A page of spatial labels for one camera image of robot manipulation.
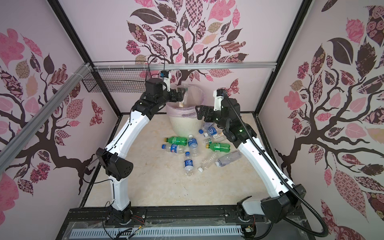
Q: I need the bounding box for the aluminium horizontal back rail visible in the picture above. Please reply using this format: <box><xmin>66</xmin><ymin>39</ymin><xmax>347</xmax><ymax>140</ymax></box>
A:
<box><xmin>93</xmin><ymin>62</ymin><xmax>277</xmax><ymax>71</ymax></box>

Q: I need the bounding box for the clear bottle green cap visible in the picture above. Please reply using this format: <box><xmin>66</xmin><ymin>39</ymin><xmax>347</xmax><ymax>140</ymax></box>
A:
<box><xmin>177</xmin><ymin>87</ymin><xmax>189</xmax><ymax>108</ymax></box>

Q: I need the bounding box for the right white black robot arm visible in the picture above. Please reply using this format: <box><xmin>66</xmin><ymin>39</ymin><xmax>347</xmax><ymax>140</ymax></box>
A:
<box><xmin>195</xmin><ymin>99</ymin><xmax>306</xmax><ymax>223</ymax></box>

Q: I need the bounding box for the white ribbed waste bin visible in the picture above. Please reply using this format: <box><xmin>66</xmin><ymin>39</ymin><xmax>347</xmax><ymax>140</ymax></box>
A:
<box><xmin>169</xmin><ymin>117</ymin><xmax>203</xmax><ymax>137</ymax></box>

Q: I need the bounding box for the white slotted cable duct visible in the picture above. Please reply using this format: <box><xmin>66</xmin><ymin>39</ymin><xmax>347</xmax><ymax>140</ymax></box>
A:
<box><xmin>68</xmin><ymin>226</ymin><xmax>243</xmax><ymax>240</ymax></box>

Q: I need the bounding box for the black wire mesh basket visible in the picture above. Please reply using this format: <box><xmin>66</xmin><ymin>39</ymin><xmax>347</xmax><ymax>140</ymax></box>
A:
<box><xmin>82</xmin><ymin>62</ymin><xmax>152</xmax><ymax>93</ymax></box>

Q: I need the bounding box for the clear bottle bird label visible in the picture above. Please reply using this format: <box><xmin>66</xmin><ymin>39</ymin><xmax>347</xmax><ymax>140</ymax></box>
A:
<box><xmin>204</xmin><ymin>133</ymin><xmax>226</xmax><ymax>145</ymax></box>

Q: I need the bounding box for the Pocari Sweat bottle white cap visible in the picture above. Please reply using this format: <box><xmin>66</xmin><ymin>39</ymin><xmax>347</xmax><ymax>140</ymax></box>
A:
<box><xmin>188</xmin><ymin>135</ymin><xmax>199</xmax><ymax>157</ymax></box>

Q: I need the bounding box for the black corrugated cable conduit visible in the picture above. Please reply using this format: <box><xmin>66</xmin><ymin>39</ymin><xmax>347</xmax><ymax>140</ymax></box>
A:
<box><xmin>220</xmin><ymin>89</ymin><xmax>330</xmax><ymax>238</ymax></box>

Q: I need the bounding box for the green bottle yellow cap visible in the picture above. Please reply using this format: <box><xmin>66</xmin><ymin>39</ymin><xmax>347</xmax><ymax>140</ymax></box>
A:
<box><xmin>206</xmin><ymin>143</ymin><xmax>231</xmax><ymax>153</ymax></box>
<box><xmin>164</xmin><ymin>136</ymin><xmax>188</xmax><ymax>146</ymax></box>

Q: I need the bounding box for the aluminium left side rail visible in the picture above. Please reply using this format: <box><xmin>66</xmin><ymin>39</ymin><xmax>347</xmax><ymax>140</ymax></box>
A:
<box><xmin>1</xmin><ymin>63</ymin><xmax>92</xmax><ymax>173</ymax></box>

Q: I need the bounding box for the clear bottle blue cap label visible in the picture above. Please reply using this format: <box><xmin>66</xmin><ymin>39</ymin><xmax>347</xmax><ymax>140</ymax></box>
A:
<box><xmin>162</xmin><ymin>143</ymin><xmax>187</xmax><ymax>154</ymax></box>

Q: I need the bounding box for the Pocari bottle near bin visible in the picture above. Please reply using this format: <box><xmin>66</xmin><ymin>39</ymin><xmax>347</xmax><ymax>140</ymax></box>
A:
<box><xmin>203</xmin><ymin>127</ymin><xmax>218</xmax><ymax>137</ymax></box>

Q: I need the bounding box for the clear crushed bottle white cap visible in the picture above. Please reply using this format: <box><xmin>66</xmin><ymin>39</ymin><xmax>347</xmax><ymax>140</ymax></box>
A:
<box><xmin>198</xmin><ymin>152</ymin><xmax>219</xmax><ymax>173</ymax></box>

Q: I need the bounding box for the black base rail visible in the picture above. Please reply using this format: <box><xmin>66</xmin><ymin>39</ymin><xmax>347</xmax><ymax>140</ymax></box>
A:
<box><xmin>64</xmin><ymin>203</ymin><xmax>307</xmax><ymax>226</ymax></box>

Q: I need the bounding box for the crushed clear bottle blue cap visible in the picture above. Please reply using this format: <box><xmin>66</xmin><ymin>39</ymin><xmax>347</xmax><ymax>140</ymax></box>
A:
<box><xmin>199</xmin><ymin>123</ymin><xmax>214</xmax><ymax>134</ymax></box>

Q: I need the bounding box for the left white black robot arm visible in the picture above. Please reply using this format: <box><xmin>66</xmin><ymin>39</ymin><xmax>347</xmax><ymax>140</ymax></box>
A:
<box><xmin>96</xmin><ymin>78</ymin><xmax>187</xmax><ymax>225</ymax></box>

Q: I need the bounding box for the pink plastic bin liner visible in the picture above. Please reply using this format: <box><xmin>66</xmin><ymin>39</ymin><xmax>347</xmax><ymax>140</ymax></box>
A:
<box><xmin>166</xmin><ymin>85</ymin><xmax>205</xmax><ymax>119</ymax></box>

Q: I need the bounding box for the Pepsi water bottle blue label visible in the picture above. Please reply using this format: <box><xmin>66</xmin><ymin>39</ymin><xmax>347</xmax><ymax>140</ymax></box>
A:
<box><xmin>184</xmin><ymin>152</ymin><xmax>195</xmax><ymax>176</ymax></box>

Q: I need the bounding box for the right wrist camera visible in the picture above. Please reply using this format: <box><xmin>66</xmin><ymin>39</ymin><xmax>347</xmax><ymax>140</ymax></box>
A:
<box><xmin>213</xmin><ymin>89</ymin><xmax>226</xmax><ymax>112</ymax></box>

